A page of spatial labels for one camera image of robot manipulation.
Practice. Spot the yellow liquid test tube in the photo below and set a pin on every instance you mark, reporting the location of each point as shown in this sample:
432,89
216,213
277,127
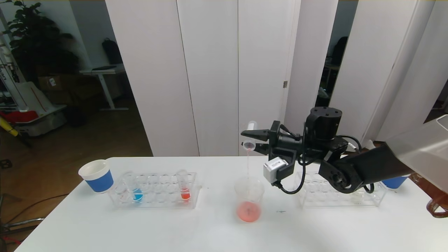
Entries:
357,198

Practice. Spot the clear acrylic test tube rack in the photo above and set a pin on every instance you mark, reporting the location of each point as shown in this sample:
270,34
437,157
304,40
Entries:
157,196
315,198

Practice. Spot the red liquid test tube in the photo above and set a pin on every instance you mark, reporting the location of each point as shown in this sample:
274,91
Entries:
185,195

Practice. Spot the black backpack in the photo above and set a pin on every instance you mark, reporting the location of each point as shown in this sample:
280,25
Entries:
112,52

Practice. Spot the dark green potted plant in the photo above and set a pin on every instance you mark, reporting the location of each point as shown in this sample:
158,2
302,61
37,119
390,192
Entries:
35,45

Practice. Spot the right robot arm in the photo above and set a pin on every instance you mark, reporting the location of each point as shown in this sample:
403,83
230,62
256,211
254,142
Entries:
367,171

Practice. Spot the silver metal frame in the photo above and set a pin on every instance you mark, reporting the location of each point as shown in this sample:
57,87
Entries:
24,223

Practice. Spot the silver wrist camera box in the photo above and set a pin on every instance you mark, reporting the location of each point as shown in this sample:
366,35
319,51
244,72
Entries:
274,169

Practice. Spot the clear plastic test tube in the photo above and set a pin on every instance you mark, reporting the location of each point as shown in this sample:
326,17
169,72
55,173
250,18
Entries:
249,145

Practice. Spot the white partition panel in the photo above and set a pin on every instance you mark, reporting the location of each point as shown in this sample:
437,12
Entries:
364,70
210,70
423,87

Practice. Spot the black chair backrest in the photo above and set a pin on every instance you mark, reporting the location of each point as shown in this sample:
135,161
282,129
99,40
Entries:
339,50

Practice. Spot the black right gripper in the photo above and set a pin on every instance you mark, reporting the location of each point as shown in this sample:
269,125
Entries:
275,137

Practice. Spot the blue liquid test tube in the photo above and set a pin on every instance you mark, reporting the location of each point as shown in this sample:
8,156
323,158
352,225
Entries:
137,196

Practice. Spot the brown cardboard box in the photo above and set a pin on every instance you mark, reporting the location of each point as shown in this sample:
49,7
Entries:
59,83

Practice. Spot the white machine with base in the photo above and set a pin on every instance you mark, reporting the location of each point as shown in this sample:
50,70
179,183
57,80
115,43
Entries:
31,99

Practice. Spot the black laptop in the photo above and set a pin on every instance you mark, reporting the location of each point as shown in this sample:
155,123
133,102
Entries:
105,68

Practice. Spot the clear glass beaker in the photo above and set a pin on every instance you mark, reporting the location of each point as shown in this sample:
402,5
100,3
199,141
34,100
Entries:
248,210

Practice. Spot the white office desk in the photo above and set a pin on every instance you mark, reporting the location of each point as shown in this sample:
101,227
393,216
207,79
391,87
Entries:
103,72

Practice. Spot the red plastic box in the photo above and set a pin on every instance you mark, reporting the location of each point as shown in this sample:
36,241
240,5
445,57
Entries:
21,117

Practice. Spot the white blue paper cup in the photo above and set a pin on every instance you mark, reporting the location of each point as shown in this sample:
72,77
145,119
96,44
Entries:
99,180
395,182

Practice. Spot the brown metal stand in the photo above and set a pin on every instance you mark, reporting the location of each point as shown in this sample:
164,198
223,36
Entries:
434,210

